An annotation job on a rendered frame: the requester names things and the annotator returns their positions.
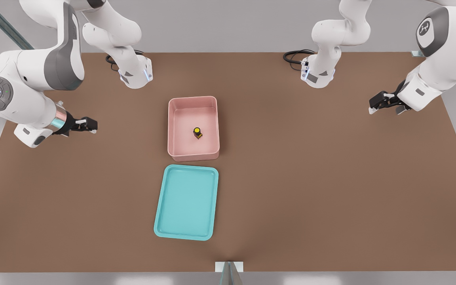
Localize black cable loop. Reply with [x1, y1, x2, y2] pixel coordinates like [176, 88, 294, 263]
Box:
[105, 50, 146, 72]
[283, 49, 317, 72]

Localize pale blue-green tray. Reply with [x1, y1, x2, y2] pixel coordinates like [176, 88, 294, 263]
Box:
[154, 164, 219, 241]

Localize pink rectangular box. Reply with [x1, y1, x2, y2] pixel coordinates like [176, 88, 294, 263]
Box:
[167, 96, 220, 162]

